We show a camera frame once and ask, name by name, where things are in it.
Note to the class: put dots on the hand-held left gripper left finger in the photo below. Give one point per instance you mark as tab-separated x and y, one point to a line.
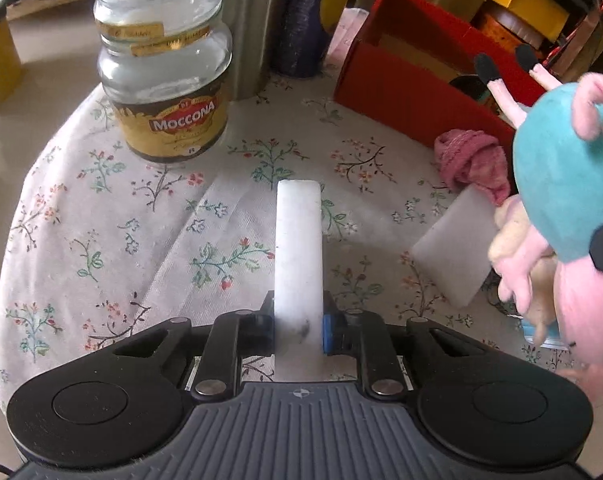
251	332

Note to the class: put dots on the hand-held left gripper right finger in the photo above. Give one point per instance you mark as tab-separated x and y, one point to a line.
330	335

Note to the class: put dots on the thick white sponge block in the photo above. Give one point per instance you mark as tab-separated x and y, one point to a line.
299	260

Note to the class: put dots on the pink pig plush toy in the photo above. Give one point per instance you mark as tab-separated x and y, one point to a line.
556	170

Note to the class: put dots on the thin white sponge block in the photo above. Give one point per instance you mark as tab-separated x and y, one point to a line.
454	255

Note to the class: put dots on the pink knitted sock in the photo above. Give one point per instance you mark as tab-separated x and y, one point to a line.
469	157

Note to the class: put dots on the red cardboard box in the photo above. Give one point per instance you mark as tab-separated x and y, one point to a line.
396	85

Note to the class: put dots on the floral white tablecloth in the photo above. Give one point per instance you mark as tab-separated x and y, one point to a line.
131	240

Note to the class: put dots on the glass jar with gold label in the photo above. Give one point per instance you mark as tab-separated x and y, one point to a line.
161	85

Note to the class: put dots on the stainless steel cylinder flask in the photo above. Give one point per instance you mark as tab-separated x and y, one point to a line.
254	35

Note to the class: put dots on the blue and yellow drink can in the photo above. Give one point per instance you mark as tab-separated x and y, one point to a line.
301	30

